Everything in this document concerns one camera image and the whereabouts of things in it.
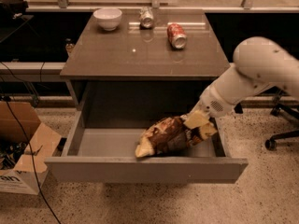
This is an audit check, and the red soda can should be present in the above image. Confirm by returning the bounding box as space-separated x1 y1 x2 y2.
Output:
167 23 187 49

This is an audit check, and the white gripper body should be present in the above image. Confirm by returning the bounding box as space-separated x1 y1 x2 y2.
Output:
190 83 235 118

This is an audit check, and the cardboard box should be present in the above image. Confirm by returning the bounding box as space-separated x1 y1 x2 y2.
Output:
0 101 62 195

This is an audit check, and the black bag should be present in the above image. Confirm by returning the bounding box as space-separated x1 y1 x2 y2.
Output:
0 0 29 21

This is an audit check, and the grey cabinet counter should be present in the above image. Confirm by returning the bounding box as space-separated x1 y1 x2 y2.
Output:
60 8 229 102

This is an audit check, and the grey open drawer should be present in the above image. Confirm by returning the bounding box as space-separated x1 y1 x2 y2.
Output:
44 81 249 185

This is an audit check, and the brown chip bag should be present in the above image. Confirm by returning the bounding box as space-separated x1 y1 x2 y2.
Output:
135 117 205 158

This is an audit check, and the black office chair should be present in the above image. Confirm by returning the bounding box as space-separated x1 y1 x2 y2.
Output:
264 89 299 151

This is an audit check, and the small bottle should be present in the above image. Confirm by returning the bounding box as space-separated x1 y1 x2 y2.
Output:
65 38 75 55

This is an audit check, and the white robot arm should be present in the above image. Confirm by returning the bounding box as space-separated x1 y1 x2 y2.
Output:
184 36 299 136

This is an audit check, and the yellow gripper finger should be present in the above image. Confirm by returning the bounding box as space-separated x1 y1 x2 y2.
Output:
182 110 209 130
199 123 217 140

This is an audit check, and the white bowl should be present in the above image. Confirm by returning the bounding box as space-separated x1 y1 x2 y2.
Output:
93 8 122 31

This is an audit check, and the black cable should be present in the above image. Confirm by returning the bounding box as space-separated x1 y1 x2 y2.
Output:
0 61 62 224

